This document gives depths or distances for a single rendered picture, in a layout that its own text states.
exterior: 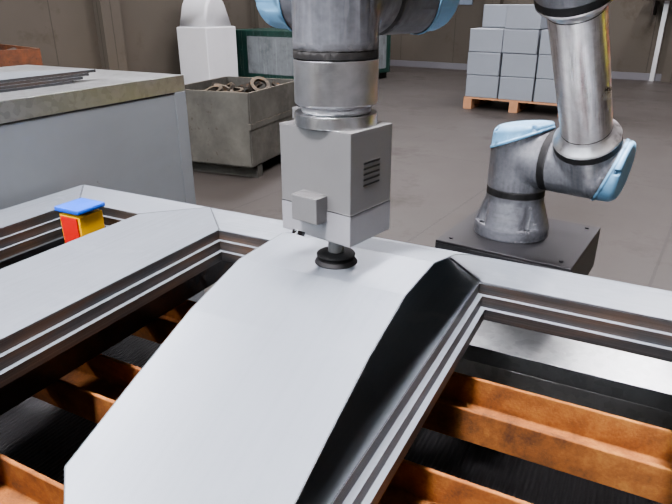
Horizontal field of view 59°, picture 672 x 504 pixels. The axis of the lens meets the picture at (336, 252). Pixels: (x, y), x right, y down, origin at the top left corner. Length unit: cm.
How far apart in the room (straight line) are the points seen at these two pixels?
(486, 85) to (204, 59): 415
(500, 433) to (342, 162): 45
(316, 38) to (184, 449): 34
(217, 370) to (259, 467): 10
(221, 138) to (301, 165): 399
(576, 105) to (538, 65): 652
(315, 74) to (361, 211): 13
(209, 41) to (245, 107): 503
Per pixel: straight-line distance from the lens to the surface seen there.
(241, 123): 442
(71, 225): 113
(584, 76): 103
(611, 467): 82
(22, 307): 84
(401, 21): 57
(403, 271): 57
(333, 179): 52
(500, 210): 123
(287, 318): 52
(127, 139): 148
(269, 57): 998
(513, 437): 82
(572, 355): 106
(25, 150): 131
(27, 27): 859
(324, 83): 51
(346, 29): 51
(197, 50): 945
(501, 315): 83
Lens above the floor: 121
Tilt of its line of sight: 23 degrees down
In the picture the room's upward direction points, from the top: straight up
